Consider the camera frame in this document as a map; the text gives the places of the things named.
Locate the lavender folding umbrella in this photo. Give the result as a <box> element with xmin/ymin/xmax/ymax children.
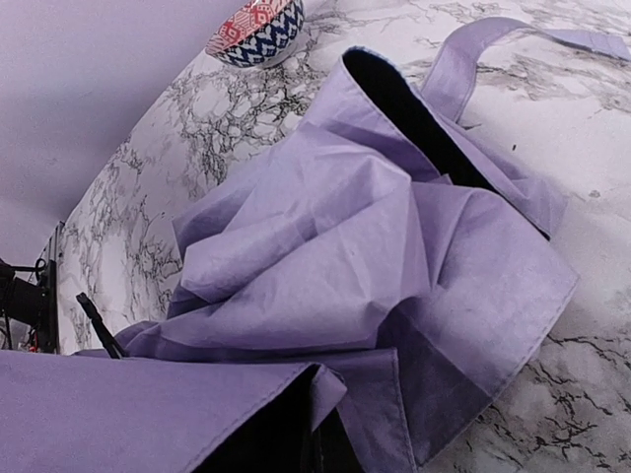
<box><xmin>0</xmin><ymin>16</ymin><xmax>631</xmax><ymax>473</ymax></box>

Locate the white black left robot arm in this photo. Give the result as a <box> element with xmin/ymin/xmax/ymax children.
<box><xmin>1</xmin><ymin>222</ymin><xmax>65</xmax><ymax>354</ymax></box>

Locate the red patterned small bowl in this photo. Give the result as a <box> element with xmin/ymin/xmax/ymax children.
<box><xmin>205</xmin><ymin>0</ymin><xmax>305</xmax><ymax>69</ymax></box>

